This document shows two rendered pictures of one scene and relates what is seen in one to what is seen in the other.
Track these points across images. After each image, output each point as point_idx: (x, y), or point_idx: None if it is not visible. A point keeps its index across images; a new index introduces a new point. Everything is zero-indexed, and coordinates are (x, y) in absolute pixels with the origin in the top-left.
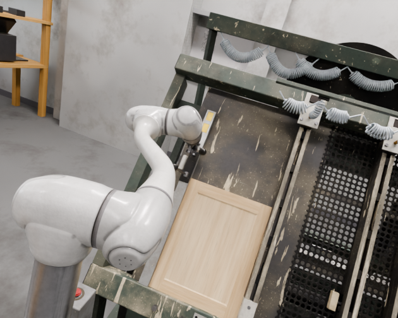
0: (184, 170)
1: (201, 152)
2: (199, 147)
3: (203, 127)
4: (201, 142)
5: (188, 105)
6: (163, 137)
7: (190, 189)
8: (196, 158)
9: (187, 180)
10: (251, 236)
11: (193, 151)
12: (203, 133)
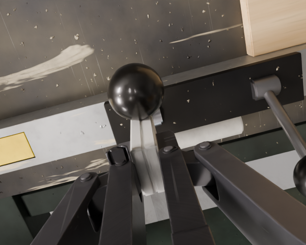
0: (247, 106)
1: (151, 98)
2: (104, 113)
3: (11, 160)
4: (79, 123)
5: None
6: (152, 239)
7: (305, 25)
8: (167, 95)
9: (290, 62)
10: None
11: (264, 202)
12: (36, 142)
